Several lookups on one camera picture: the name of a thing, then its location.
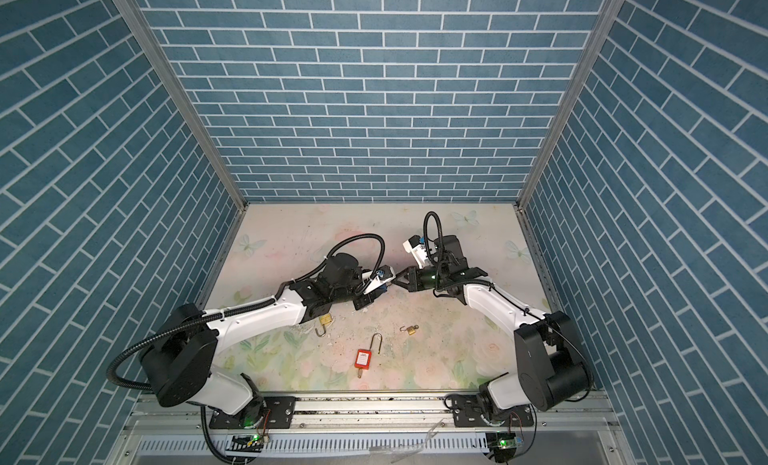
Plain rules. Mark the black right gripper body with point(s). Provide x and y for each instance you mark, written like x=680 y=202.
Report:
x=426 y=279

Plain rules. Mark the aluminium left corner post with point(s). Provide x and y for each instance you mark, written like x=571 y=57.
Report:
x=149 y=44

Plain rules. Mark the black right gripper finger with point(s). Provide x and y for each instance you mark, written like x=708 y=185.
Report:
x=410 y=285
x=404 y=275

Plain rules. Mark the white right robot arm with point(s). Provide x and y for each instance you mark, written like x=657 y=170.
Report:
x=549 y=365

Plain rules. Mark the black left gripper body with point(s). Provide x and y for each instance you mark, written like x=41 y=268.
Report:
x=362 y=299

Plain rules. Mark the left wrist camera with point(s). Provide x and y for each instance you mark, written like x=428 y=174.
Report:
x=368 y=276

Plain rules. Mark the aluminium corner post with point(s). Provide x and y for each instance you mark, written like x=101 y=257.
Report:
x=149 y=44
x=596 y=40

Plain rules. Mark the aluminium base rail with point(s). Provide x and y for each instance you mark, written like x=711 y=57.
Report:
x=417 y=427

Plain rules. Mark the red safety padlock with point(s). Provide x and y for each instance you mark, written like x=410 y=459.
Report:
x=363 y=358

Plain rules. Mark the small brass padlock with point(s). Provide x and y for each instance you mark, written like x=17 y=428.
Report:
x=410 y=330

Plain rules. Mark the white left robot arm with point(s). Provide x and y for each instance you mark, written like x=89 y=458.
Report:
x=180 y=367

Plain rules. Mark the brass padlock with key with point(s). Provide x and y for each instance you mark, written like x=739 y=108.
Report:
x=323 y=323

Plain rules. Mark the aluminium right corner post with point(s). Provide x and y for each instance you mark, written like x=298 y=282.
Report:
x=596 y=40

